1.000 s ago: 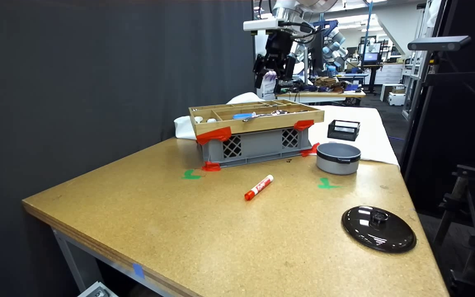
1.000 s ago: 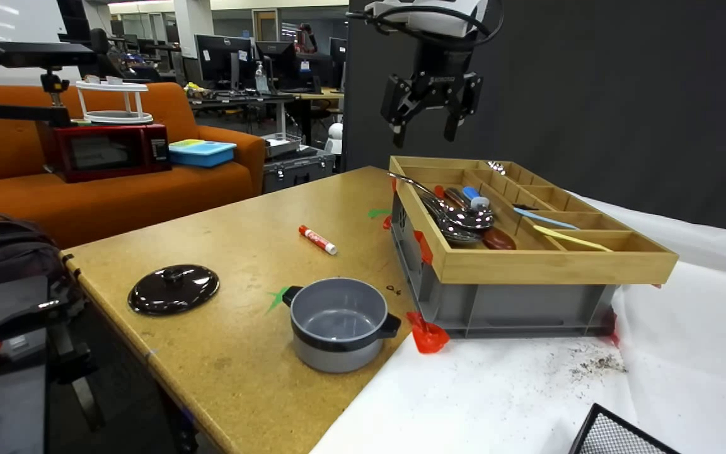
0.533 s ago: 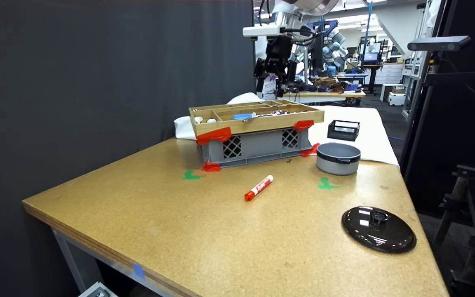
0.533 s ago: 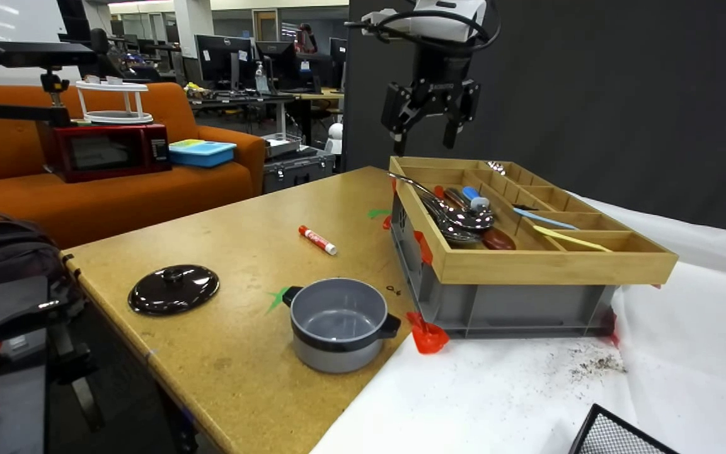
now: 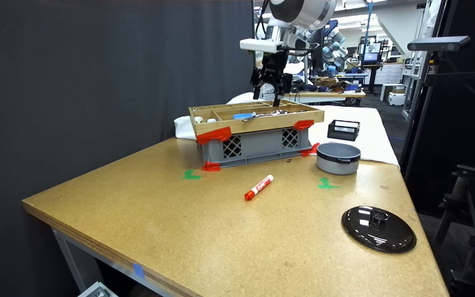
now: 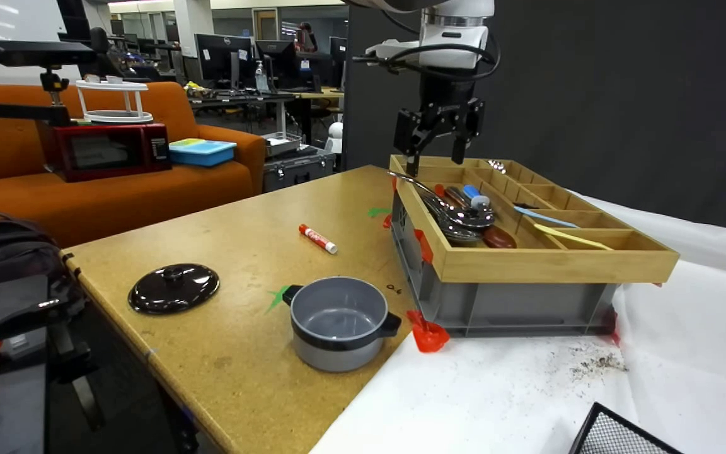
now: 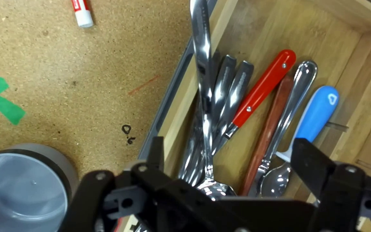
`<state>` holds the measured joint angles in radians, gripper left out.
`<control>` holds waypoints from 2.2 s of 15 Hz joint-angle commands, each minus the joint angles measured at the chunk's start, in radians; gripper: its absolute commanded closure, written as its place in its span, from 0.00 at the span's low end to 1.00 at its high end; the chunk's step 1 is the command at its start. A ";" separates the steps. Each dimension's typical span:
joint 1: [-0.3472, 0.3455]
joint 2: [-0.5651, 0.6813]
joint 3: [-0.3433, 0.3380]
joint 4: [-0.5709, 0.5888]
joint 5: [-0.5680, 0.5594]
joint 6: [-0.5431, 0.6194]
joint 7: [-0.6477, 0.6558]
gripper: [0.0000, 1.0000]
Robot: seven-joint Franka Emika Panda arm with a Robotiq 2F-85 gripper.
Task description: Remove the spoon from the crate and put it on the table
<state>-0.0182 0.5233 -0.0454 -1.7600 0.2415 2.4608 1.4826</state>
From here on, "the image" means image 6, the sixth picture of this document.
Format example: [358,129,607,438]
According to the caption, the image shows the yellow plastic utensil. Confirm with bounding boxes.
[532,220,616,254]

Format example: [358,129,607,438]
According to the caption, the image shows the light blue plastic utensil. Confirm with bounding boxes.
[511,201,582,233]

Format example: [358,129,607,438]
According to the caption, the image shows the person in background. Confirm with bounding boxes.
[293,20,319,59]

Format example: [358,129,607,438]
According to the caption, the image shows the red microwave oven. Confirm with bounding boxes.
[42,121,173,184]

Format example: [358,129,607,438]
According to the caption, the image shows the black glossy pot lid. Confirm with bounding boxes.
[125,262,221,319]

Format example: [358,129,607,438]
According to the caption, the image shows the white bottle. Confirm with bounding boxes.
[324,116,347,158]

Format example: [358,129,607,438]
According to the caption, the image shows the red white Expo marker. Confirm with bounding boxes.
[297,221,340,258]

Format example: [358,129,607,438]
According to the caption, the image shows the black horizontal mounting bar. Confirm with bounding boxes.
[0,102,70,129]

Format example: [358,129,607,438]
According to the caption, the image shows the gray pot black handles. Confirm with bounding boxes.
[280,277,404,377]

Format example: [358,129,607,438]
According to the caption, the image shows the black backpack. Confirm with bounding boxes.
[0,213,87,355]

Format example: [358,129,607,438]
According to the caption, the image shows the black camera on mount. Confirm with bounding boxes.
[0,39,99,93]

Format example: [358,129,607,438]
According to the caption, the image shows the long metal spoon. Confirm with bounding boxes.
[389,172,483,248]

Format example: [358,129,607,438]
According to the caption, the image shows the black computer monitor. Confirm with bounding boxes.
[193,34,258,92]

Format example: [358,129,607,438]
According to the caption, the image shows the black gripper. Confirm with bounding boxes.
[392,83,487,181]

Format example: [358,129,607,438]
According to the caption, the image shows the orange sofa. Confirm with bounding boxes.
[0,80,270,249]

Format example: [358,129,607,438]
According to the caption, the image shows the shiny metal ladle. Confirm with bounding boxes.
[442,196,500,234]

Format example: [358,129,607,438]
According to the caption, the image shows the black backdrop curtain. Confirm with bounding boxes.
[342,0,726,234]

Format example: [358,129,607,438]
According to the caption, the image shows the gray plastic crate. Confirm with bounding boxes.
[389,189,619,337]

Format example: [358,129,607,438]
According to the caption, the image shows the black mesh panel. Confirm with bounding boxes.
[568,401,680,454]

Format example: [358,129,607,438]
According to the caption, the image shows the brown wooden spoon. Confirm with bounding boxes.
[481,228,520,253]

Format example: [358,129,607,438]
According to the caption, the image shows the white table cloth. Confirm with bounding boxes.
[309,196,726,454]

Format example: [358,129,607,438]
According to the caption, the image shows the teal flat box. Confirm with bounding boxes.
[166,136,240,170]

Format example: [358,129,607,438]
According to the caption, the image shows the white plastic stand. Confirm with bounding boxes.
[70,79,152,129]

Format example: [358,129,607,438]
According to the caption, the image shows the red crate latch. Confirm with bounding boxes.
[405,311,454,355]
[413,228,437,268]

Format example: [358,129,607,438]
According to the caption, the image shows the wooden cutlery tray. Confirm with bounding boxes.
[389,155,682,288]

